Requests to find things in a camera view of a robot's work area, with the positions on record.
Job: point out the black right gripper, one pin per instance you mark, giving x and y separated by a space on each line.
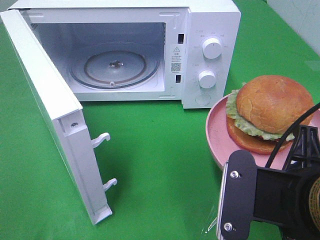
304 204

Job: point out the burger with lettuce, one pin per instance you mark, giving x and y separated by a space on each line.
260 112

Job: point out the round microwave door button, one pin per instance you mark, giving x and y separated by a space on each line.
203 99

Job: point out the white microwave door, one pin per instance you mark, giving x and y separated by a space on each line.
63 114

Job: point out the clear tape piece on table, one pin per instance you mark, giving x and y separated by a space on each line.
200 220

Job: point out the lower white microwave knob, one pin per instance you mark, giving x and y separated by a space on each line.
207 79

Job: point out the white microwave knob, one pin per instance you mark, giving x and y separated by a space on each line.
207 79
212 48

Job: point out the upper white microwave knob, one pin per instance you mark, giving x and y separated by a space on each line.
212 48

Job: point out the white microwave oven body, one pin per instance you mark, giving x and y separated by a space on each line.
179 27

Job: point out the glass microwave turntable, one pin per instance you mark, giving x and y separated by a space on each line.
115 65

